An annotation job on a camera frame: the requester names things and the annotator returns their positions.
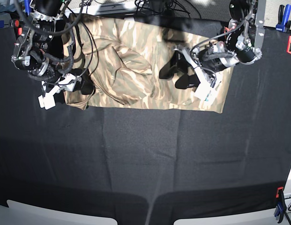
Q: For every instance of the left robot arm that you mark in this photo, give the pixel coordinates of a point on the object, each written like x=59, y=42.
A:
x=241, y=42

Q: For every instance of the clamp bottom right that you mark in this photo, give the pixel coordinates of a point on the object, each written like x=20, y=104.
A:
x=280, y=209

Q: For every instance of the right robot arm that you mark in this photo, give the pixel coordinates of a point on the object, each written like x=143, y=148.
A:
x=41, y=21

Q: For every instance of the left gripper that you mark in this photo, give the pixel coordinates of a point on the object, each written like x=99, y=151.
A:
x=216, y=61

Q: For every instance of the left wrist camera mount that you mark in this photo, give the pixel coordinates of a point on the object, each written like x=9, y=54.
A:
x=208, y=80

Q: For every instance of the red clamp top left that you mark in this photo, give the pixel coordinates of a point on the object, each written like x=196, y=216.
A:
x=16, y=24

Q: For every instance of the camouflage t-shirt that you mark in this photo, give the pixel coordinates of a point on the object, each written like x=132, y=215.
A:
x=125, y=58

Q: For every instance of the black table cloth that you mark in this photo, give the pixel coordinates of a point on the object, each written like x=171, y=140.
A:
x=150, y=166

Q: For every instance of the blue clamp top right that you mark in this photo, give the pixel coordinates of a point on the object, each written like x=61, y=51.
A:
x=284, y=23

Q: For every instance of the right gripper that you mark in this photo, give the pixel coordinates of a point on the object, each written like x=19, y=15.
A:
x=50, y=73

